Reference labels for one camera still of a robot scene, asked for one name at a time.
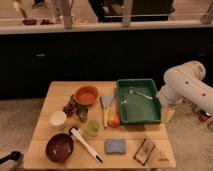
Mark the black object at floor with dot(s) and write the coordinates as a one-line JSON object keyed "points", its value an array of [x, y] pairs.
{"points": [[14, 155]]}

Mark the dark grape bunch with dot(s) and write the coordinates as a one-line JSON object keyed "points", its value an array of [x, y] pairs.
{"points": [[69, 109]]}

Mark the grey metal cup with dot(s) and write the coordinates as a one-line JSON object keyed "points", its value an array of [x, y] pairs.
{"points": [[82, 113]]}

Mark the metal spoon in tray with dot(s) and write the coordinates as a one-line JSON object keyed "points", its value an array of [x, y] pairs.
{"points": [[132, 91]]}

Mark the orange fruit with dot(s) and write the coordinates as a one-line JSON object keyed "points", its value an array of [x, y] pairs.
{"points": [[114, 121]]}

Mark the yellow handled spatula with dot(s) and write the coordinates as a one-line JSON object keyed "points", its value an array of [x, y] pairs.
{"points": [[106, 101]]}

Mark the orange red bowl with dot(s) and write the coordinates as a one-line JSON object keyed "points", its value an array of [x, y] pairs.
{"points": [[86, 95]]}

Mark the blue sponge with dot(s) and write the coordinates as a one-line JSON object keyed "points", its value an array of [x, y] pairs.
{"points": [[115, 146]]}

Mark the white cup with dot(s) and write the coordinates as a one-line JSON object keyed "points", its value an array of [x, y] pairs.
{"points": [[58, 119]]}

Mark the green plastic tray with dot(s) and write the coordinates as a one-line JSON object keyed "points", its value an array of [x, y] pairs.
{"points": [[135, 109]]}

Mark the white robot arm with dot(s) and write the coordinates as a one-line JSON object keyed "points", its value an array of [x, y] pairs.
{"points": [[184, 81]]}

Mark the green plastic cup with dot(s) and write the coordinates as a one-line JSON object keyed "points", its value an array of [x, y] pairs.
{"points": [[92, 127]]}

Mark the dark maroon bowl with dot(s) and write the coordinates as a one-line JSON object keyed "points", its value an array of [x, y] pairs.
{"points": [[59, 148]]}

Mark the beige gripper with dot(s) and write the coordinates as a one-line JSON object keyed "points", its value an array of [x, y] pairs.
{"points": [[166, 114]]}

